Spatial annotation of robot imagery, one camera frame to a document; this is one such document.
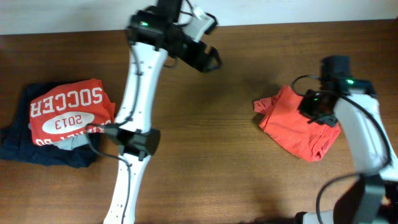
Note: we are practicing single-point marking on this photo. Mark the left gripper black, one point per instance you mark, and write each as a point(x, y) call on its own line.
point(206, 65)

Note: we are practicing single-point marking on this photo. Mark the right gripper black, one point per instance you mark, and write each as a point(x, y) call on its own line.
point(304, 108)

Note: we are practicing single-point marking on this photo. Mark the orange soccer t-shirt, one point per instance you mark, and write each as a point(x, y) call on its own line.
point(293, 132)

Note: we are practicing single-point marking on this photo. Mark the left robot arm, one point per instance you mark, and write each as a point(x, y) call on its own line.
point(153, 35)

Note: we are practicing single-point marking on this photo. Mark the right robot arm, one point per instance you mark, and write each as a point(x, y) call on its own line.
point(352, 103)

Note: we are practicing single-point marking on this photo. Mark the folded red soccer shirt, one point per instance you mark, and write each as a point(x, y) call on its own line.
point(65, 110)

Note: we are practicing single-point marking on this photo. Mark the grey folded garment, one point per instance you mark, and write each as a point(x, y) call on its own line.
point(71, 143)

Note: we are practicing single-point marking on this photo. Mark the dark navy folded garment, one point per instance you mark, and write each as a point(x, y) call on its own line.
point(17, 144)

